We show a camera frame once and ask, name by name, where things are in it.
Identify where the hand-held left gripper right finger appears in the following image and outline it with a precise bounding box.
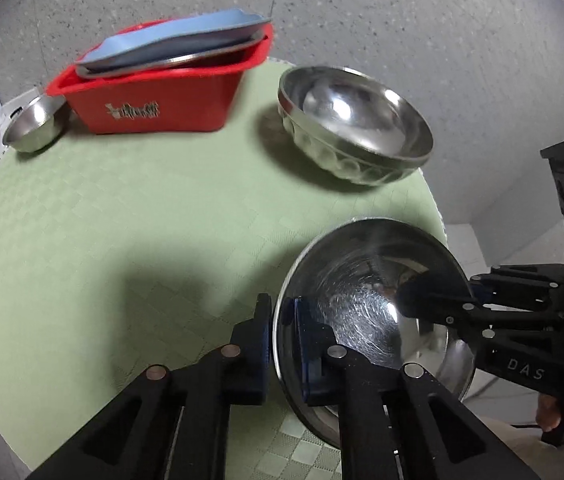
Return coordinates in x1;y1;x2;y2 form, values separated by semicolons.
283;297;538;480

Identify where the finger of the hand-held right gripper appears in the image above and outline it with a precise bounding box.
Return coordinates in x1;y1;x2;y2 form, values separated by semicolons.
396;276;564;342
469;263;564;312

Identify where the person's right hand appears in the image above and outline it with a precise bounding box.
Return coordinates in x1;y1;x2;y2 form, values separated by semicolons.
535;394;564;432

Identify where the smooth steel bowl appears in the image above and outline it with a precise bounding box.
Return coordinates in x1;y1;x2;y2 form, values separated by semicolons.
273;217;479;452

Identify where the green woven placemat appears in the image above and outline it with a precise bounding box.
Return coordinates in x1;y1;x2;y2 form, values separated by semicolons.
0;57;451;480

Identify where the blue plate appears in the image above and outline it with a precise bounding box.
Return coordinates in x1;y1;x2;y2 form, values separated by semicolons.
75;8;273;74

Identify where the small steel bowl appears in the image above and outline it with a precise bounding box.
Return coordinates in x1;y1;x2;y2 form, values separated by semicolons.
2;94;69;154

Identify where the red plastic basket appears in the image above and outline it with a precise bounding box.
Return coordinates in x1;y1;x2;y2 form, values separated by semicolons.
45;19;275;135

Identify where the steel tray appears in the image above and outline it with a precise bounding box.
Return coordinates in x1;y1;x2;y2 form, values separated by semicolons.
76;30;271;80

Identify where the large patterned steel bowl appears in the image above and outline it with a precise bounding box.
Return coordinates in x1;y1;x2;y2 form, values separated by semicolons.
277;65;435;187

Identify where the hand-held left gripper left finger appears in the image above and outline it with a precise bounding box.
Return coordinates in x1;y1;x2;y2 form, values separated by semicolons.
26;293;274;480

